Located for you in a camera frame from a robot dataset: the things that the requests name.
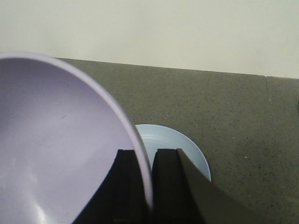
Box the purple plastic bowl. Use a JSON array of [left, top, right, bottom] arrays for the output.
[[0, 52, 153, 224]]

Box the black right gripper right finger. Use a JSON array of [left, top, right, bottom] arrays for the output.
[[152, 148, 261, 224]]

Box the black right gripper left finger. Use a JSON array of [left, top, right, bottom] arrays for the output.
[[73, 150, 149, 224]]

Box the light blue plastic plate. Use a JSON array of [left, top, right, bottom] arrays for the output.
[[136, 124, 212, 181]]

